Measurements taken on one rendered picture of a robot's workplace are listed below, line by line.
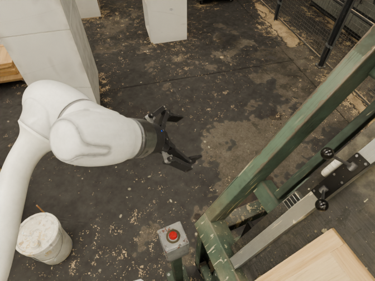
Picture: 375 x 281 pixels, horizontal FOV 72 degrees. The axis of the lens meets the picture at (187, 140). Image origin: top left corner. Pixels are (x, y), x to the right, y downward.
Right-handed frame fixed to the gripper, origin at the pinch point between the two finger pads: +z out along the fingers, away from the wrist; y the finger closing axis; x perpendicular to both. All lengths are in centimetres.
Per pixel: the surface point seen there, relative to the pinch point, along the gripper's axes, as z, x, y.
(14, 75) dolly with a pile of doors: 111, -247, -223
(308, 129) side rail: 42, 28, 11
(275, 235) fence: 37, -2, 43
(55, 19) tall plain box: 62, -96, -160
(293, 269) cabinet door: 36, -1, 56
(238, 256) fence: 43, -24, 48
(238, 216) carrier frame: 71, -28, 35
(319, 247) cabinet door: 33, 12, 50
